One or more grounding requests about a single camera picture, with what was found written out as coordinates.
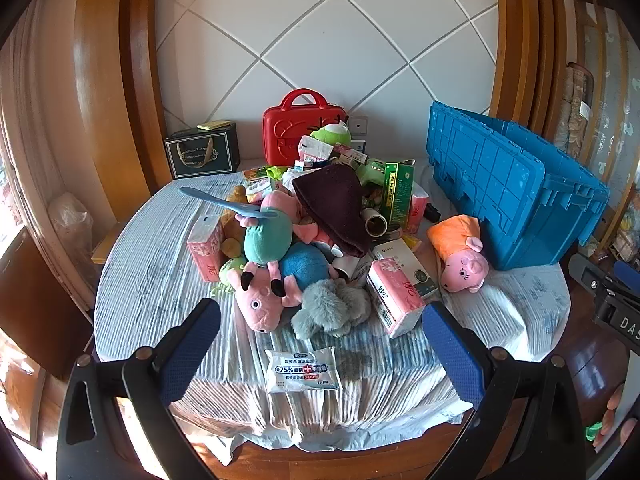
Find round wooden table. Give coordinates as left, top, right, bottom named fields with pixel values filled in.
left=190, top=407, right=476, bottom=480

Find grey rabbit plush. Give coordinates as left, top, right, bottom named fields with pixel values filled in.
left=291, top=277, right=372, bottom=341

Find clear plastic bag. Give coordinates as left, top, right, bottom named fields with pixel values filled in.
left=47, top=192, right=93, bottom=251

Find tall green medicine box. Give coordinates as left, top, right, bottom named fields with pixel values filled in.
left=382, top=159, right=417, bottom=226

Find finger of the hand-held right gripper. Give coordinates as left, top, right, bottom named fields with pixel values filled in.
left=568, top=252, right=640, bottom=311

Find orange pig plush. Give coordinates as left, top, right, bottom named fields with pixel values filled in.
left=426, top=215, right=488, bottom=294

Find orange snack packet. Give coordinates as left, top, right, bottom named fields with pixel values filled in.
left=243, top=166, right=281, bottom=186

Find teal pig plush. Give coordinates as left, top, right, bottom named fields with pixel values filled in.
left=235, top=191, right=321, bottom=266

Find white wet wipes packet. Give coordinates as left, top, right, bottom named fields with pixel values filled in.
left=264, top=347, right=342, bottom=394

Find green plush toy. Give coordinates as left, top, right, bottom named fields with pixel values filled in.
left=309, top=115, right=353, bottom=145

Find red plastic carry case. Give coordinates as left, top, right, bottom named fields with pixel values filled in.
left=262, top=88, right=349, bottom=167

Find person's right hand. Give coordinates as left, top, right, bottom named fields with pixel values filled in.
left=592, top=382, right=640, bottom=453

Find striped white tablecloth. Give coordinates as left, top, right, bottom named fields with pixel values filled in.
left=94, top=160, right=572, bottom=451

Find yellow cardboard sheet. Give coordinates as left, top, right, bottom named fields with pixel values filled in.
left=92, top=220, right=128, bottom=264

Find dark brown cloth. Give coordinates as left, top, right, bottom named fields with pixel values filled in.
left=291, top=165, right=373, bottom=259

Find small pink tissue pack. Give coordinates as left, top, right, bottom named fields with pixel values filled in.
left=407, top=192, right=432, bottom=233

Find dark wooden cabinet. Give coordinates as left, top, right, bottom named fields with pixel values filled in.
left=0, top=230, right=93, bottom=381

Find blue plastic crate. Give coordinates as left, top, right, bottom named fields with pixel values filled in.
left=426, top=101, right=611, bottom=272

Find white film roll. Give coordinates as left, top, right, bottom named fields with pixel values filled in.
left=361, top=208, right=388, bottom=238

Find dark gift box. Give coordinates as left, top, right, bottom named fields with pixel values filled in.
left=165, top=122, right=242, bottom=181

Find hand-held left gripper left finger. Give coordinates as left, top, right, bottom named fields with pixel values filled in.
left=56, top=297, right=223, bottom=480

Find white carton box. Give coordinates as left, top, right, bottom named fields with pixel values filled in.
left=372, top=239, right=441, bottom=302

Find white paper packet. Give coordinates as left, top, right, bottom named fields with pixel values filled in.
left=298, top=135, right=333, bottom=163

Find blue pig plush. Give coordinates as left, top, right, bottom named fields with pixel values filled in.
left=235, top=244, right=341, bottom=333

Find rolled patterned quilts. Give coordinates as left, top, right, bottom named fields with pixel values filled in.
left=552, top=62, right=596, bottom=161

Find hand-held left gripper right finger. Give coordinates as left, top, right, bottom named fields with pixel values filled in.
left=421, top=301, right=587, bottom=480

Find yellow-green plush toy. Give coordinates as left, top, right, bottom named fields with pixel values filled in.
left=210, top=257, right=248, bottom=298

